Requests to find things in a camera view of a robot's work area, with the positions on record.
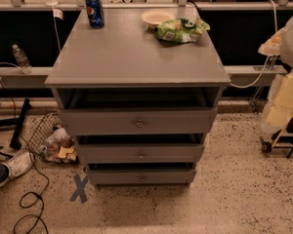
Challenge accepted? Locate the grey drawer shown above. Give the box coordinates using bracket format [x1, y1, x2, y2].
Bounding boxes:
[76, 144, 204, 164]
[87, 169, 196, 185]
[59, 108, 217, 136]

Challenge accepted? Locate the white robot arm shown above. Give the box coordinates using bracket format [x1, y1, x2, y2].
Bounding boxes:
[258, 16, 293, 134]

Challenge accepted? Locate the grey drawer cabinet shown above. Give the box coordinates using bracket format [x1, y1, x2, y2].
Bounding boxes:
[44, 6, 231, 188]

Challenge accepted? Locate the grey top drawer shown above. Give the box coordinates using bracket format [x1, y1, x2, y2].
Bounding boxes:
[59, 108, 217, 136]

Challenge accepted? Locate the grey bottom drawer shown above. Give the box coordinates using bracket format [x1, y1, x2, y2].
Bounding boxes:
[87, 169, 196, 185]

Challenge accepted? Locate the green chip bag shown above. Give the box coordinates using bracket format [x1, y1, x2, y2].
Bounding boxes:
[155, 17, 210, 44]

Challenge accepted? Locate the white paper bowl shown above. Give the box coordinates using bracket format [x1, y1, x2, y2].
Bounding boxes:
[141, 10, 175, 29]

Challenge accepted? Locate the blue tape X mark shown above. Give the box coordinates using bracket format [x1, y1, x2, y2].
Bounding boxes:
[69, 175, 89, 203]

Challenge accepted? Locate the blue Pepsi can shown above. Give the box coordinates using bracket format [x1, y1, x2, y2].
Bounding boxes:
[86, 0, 105, 28]

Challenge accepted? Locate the black stand leg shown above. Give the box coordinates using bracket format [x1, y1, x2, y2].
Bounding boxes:
[0, 98, 31, 150]

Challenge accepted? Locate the clear plastic water bottle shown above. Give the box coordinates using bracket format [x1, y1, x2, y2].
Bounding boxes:
[12, 44, 32, 75]

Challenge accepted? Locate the white sneaker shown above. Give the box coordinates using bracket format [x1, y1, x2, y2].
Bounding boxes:
[0, 152, 35, 187]

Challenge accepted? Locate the yellow wheeled cart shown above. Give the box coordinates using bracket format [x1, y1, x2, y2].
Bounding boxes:
[260, 117, 293, 159]

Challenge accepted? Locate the wire basket with trash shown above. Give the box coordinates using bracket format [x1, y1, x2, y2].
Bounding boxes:
[26, 112, 78, 164]

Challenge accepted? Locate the black floor cable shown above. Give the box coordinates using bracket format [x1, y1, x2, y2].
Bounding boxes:
[0, 61, 51, 234]

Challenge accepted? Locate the white hanging cable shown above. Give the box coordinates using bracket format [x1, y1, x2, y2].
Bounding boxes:
[229, 0, 279, 90]

